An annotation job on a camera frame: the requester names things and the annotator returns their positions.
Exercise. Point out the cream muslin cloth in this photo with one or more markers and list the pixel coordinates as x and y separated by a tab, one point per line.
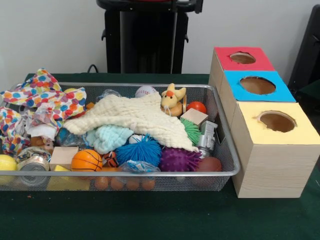
137	112

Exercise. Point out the polka dot cloth white backing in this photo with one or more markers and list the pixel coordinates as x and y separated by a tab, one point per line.
67	102

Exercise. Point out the silver mesh bin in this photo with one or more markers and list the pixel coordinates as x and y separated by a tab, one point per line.
125	173

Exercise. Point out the wooden box with three holes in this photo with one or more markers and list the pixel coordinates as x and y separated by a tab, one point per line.
275	170

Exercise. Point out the yellow plush chick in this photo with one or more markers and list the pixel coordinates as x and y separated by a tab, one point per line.
171	98

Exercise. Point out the white toy baseball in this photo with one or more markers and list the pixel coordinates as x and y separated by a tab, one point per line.
145	91

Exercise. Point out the wooden cube block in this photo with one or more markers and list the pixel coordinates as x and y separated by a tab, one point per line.
195	116

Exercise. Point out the blue spiky puffer ball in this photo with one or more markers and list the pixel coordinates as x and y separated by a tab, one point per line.
137	152

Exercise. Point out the purple spiky ball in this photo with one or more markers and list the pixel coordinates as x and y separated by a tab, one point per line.
175	160

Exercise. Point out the light blue muslin cloth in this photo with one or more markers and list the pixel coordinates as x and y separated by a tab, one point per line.
107	138

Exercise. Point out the orange toy basketball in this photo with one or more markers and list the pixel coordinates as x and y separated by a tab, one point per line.
86	161

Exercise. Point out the dark green table cloth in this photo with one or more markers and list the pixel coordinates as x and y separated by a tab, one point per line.
150	217

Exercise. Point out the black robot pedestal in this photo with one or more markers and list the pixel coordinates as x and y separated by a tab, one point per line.
150	37

